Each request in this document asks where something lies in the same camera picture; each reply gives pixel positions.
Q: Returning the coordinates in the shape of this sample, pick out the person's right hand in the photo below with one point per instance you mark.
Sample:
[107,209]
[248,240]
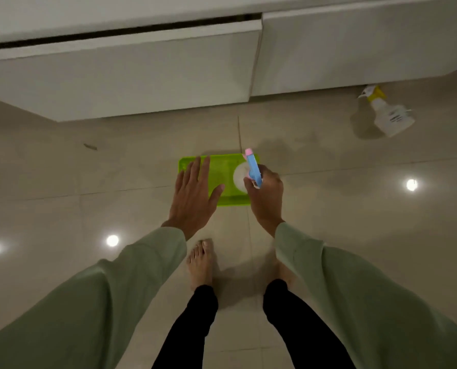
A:
[267,203]

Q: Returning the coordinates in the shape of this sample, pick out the person's left hand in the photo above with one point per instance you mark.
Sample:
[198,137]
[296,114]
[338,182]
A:
[192,205]

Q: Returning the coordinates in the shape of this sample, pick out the person's right thumb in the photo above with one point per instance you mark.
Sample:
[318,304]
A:
[249,185]

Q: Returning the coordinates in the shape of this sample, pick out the person's left thumb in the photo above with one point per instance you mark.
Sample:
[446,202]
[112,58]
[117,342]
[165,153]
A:
[217,194]

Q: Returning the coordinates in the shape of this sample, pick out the person's left middle finger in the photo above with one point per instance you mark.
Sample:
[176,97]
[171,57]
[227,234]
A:
[195,172]

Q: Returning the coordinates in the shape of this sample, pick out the person's left little finger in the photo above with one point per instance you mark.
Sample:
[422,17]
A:
[179,182]

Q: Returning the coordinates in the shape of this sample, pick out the person's left forearm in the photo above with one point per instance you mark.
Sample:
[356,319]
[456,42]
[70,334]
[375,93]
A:
[97,299]

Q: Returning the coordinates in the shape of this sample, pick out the person's right forearm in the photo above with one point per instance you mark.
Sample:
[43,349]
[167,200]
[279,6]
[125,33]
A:
[367,303]

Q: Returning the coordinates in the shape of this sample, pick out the green flat mop head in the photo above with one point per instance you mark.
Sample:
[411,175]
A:
[224,176]

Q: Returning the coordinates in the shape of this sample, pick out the person's left foot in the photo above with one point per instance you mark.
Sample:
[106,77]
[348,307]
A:
[200,265]

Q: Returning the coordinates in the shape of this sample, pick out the wide white cabinet drawer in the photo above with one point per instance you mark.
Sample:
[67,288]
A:
[128,76]

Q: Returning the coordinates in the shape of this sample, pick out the person's left leg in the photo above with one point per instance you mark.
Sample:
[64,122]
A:
[190,330]

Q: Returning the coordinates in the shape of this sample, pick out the person's leg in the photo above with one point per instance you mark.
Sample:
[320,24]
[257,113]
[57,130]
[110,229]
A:
[190,330]
[301,326]

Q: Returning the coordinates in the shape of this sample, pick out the person's right leg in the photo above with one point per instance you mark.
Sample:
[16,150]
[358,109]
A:
[301,326]

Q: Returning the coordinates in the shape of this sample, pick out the white spray bottle yellow nozzle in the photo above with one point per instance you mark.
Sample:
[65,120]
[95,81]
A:
[390,115]

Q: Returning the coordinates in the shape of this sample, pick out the white countertop edge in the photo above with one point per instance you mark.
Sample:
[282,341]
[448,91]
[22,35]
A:
[117,15]

